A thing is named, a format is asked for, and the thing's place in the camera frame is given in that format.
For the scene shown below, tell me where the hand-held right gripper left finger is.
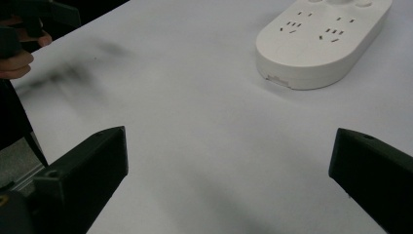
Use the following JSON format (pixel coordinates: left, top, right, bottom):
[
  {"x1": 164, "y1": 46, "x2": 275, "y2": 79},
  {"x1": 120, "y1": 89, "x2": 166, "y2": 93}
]
[{"x1": 29, "y1": 126, "x2": 130, "y2": 234}]

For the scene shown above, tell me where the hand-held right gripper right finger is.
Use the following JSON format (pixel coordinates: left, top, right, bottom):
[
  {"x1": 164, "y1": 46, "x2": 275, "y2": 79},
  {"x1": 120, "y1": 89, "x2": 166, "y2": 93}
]
[{"x1": 328, "y1": 127, "x2": 413, "y2": 234}]

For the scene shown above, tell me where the white power strip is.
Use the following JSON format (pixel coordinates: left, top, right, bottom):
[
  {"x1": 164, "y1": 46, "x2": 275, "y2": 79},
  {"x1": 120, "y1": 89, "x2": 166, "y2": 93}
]
[{"x1": 254, "y1": 0, "x2": 394, "y2": 91}]

